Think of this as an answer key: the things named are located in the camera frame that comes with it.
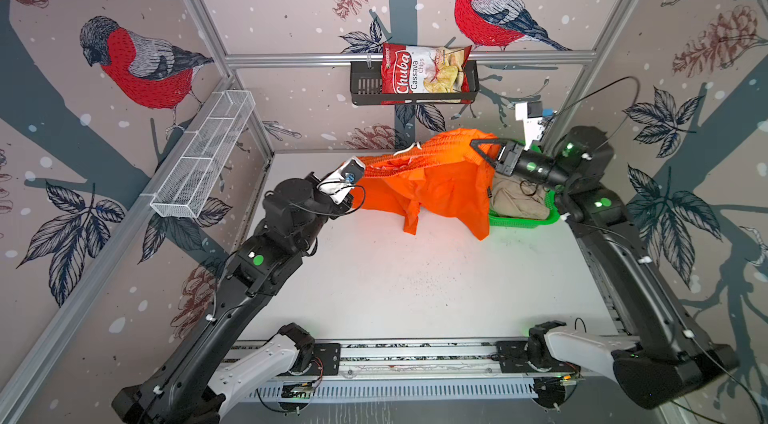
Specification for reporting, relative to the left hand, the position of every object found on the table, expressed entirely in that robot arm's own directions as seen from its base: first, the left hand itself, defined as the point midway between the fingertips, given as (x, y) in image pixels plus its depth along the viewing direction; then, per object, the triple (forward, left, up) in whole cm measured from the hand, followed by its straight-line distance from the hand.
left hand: (332, 163), depth 60 cm
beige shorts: (+15, -52, -33) cm, 64 cm away
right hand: (+1, -27, +3) cm, 27 cm away
